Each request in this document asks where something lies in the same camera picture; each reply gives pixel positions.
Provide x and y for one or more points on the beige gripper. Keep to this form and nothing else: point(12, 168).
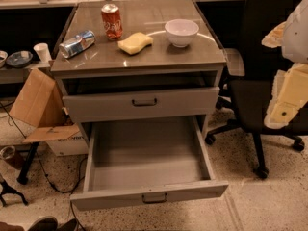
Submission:
point(296, 38)

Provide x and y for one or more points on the silver blue redbull can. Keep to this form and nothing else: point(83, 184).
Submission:
point(77, 44)

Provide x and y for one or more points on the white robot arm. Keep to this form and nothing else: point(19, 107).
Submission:
point(292, 35)

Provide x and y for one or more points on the grey middle drawer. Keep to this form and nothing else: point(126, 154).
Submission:
point(144, 96)

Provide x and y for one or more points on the grey drawer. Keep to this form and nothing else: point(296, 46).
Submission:
point(144, 96)
point(147, 161)

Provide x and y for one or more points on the grey drawer cabinet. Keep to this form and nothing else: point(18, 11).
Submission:
point(166, 64)

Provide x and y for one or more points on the grey bottom drawer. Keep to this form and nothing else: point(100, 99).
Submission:
point(147, 161)

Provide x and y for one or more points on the orange soda can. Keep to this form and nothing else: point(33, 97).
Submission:
point(111, 21)

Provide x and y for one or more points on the black office chair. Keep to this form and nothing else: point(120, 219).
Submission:
point(251, 68)

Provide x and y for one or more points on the yellow sponge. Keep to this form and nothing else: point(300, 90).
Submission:
point(135, 43)

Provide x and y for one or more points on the open cardboard box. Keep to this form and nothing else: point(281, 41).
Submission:
point(40, 105)

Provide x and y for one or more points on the white paper cup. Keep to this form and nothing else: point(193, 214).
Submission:
point(42, 51)

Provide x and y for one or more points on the dark shoe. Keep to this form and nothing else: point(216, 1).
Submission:
point(48, 223)
point(71, 225)

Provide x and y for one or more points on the dark round dish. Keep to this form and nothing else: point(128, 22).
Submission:
point(19, 59)

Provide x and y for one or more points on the black stand leg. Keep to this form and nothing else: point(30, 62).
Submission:
point(30, 151)

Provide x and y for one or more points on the brown cup on floor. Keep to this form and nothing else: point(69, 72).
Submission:
point(12, 157)

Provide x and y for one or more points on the white bowl at left edge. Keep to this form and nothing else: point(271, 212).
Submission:
point(3, 57)

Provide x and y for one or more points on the black tripod foot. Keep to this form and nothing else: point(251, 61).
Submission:
point(7, 189)

